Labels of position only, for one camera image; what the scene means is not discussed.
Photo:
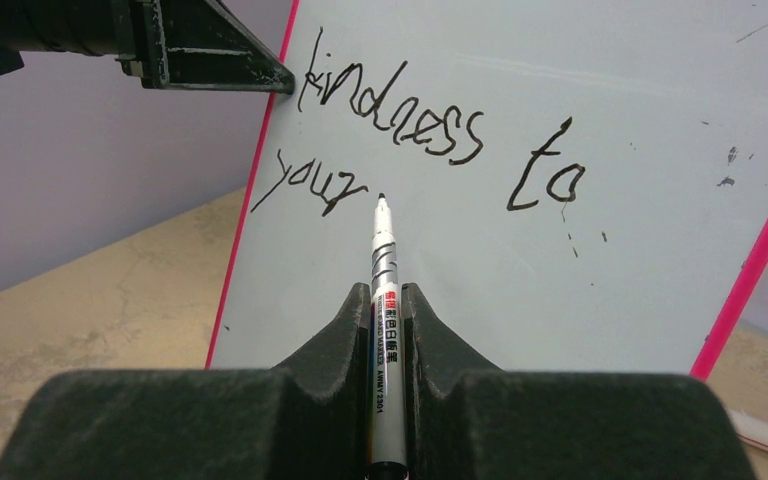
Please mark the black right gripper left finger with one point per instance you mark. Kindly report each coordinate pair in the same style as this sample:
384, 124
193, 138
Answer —
301, 419

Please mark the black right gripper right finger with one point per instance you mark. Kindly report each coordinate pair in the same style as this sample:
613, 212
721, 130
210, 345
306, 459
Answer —
469, 419

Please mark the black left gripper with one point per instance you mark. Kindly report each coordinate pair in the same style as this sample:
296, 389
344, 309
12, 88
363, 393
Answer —
194, 45

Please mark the white whiteboard marker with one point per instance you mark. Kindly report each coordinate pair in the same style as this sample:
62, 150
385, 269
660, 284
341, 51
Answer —
387, 438

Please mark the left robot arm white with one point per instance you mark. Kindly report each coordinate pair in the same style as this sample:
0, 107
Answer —
62, 26

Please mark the pink framed whiteboard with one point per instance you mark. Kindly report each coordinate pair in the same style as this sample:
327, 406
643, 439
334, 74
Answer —
575, 185

